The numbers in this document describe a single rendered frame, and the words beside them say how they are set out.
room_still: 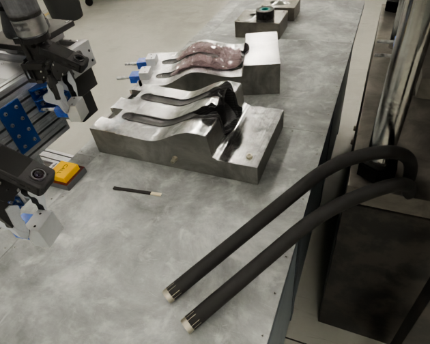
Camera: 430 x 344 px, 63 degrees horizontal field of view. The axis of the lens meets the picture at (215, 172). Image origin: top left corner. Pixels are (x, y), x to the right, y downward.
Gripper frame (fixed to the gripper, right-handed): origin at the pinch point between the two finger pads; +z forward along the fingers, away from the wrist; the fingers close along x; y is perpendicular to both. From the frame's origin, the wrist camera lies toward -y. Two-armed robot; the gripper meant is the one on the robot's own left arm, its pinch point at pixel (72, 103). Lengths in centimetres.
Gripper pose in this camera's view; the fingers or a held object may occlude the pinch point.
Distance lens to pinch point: 109.3
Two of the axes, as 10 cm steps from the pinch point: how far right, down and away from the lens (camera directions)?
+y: -9.8, -0.3, 1.8
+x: -1.5, 6.9, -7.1
